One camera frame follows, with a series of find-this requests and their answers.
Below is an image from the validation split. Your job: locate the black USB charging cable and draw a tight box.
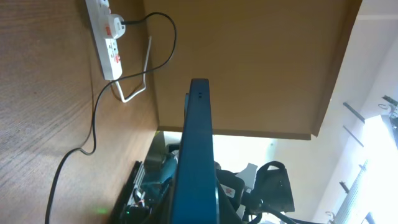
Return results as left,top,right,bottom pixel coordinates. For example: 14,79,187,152
44,11,178,224

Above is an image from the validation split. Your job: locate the blue Galaxy smartphone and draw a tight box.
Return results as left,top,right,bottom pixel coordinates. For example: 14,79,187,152
169,79,220,224

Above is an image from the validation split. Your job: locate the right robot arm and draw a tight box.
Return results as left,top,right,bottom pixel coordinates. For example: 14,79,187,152
108,131,182,223

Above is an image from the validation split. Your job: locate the white USB charger plug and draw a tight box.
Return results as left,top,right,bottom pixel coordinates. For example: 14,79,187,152
101,14,126,39

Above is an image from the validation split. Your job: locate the black office chair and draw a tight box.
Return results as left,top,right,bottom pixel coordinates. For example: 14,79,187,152
215,161,295,224

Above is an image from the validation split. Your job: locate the white power strip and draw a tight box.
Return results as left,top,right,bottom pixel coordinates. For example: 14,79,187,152
85,0,123,80

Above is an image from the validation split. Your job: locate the white power strip cord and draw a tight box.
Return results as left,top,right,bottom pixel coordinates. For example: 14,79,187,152
114,35,153,103

